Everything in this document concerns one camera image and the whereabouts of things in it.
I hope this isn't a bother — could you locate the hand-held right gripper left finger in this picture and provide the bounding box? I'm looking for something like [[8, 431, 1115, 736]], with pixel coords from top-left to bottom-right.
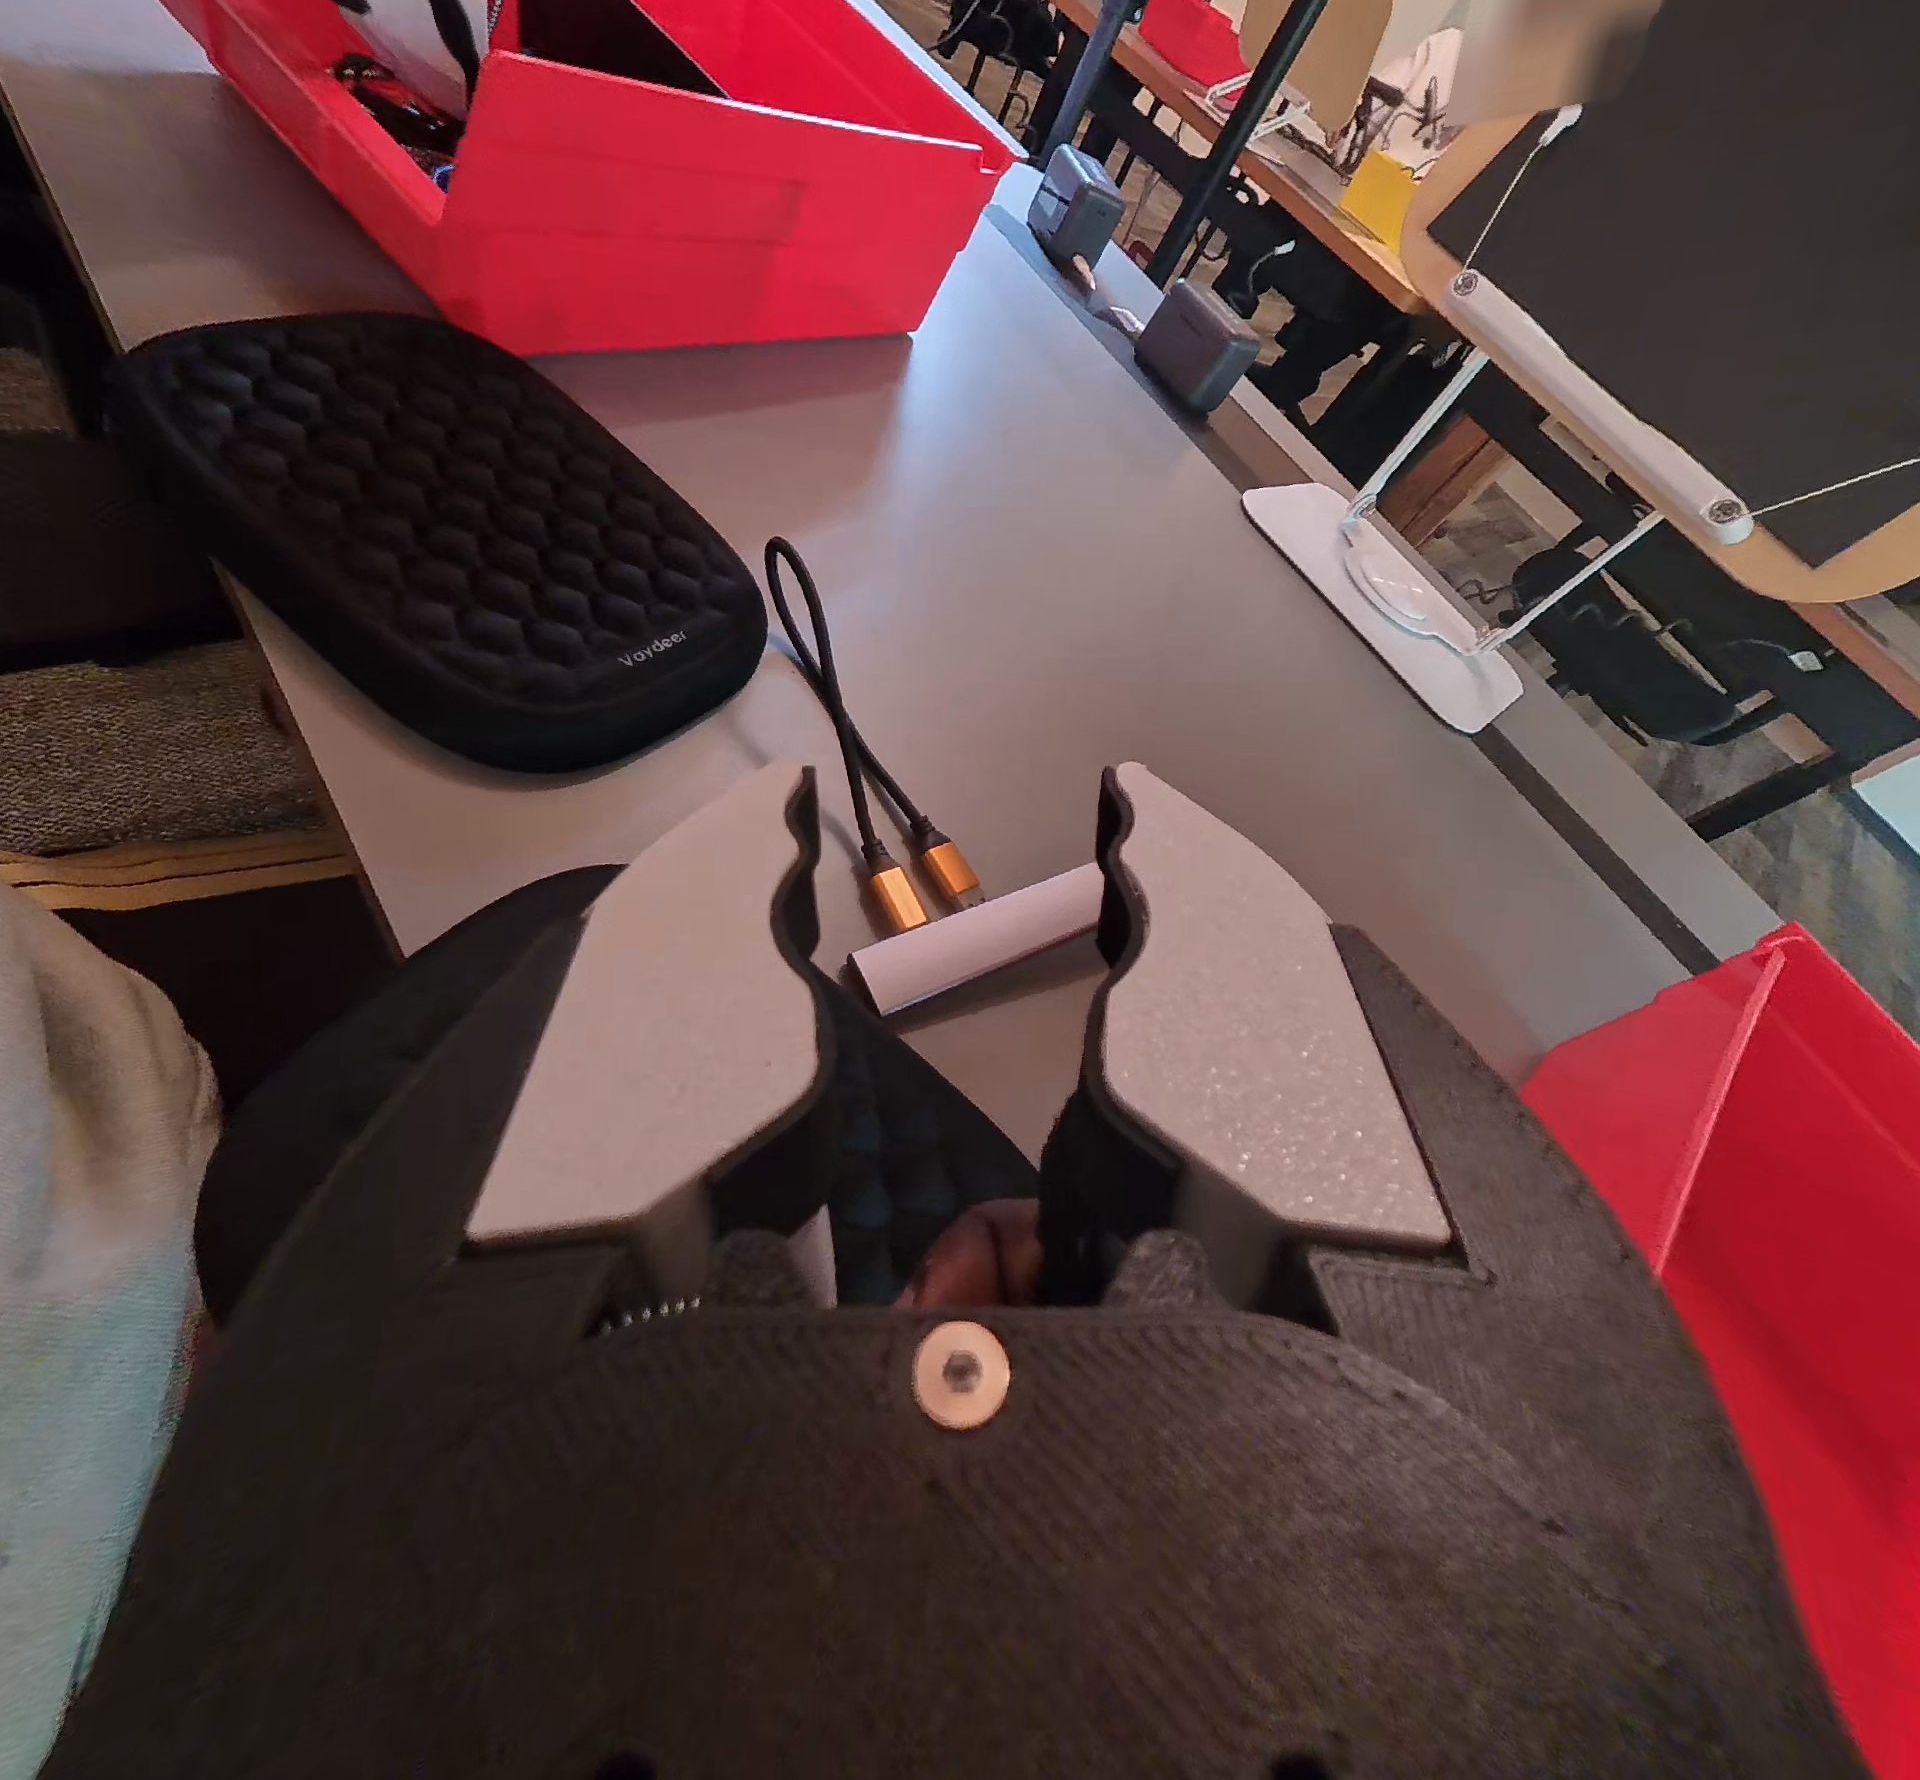
[[465, 761, 841, 1304]]

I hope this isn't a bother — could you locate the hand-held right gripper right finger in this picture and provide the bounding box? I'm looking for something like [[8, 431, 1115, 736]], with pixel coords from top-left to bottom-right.
[[1041, 761, 1454, 1304]]

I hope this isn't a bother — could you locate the black cable with orange plugs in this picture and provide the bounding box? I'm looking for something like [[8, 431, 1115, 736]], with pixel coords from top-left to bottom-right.
[[761, 535, 986, 934]]

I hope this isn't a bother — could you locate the silver usb hub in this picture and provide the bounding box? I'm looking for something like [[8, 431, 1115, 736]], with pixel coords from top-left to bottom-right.
[[843, 865, 1108, 1017]]

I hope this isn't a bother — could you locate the black plain wrist rest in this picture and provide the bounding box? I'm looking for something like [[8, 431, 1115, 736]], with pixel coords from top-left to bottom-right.
[[195, 860, 1041, 1324]]

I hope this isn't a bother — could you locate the large red plastic bin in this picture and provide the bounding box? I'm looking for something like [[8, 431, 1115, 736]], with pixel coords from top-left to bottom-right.
[[97, 0, 1022, 356]]

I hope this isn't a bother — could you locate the white stand with clear arms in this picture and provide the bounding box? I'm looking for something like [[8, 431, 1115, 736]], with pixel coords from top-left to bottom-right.
[[1241, 265, 1758, 734]]

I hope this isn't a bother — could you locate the black wrist rest with label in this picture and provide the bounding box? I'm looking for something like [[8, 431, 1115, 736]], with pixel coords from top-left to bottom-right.
[[108, 309, 772, 775]]

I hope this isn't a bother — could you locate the red bin with clear divider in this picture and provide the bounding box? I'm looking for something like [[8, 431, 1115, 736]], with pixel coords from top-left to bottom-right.
[[1521, 922, 1920, 1780]]

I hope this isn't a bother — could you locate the grey fabric seat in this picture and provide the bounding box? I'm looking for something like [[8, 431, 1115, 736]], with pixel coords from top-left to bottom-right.
[[0, 324, 370, 913]]

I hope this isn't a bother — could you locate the black office chair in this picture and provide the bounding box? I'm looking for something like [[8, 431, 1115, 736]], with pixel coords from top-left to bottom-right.
[[919, 0, 1054, 89]]

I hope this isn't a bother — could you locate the person's light grey clothing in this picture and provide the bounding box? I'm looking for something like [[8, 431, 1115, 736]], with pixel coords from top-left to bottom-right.
[[0, 880, 227, 1780]]

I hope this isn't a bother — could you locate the grey power adapter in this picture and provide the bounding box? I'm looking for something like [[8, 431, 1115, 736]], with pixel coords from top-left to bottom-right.
[[1029, 141, 1128, 276], [1132, 278, 1263, 419]]

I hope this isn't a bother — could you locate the grey metal pole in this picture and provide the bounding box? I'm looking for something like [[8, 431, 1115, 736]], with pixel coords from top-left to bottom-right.
[[1033, 0, 1203, 163]]

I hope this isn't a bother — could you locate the red tray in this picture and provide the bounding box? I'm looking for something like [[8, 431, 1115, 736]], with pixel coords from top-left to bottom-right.
[[1134, 0, 1250, 85]]

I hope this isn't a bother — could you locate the wooden desk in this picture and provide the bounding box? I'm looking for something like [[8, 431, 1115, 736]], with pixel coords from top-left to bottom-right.
[[1033, 0, 1429, 316]]

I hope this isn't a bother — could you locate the yellow box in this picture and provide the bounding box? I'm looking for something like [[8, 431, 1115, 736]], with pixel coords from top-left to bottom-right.
[[1339, 149, 1421, 240]]

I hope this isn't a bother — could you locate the beige chair back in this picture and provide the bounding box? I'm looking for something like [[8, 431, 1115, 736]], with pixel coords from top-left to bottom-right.
[[1240, 0, 1401, 122]]

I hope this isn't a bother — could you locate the beige board with black panel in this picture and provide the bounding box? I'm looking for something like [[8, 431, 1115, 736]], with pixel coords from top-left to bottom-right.
[[1401, 0, 1920, 607]]

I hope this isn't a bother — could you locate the tangle of dark cables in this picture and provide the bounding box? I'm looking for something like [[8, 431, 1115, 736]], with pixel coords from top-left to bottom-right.
[[327, 51, 471, 189]]

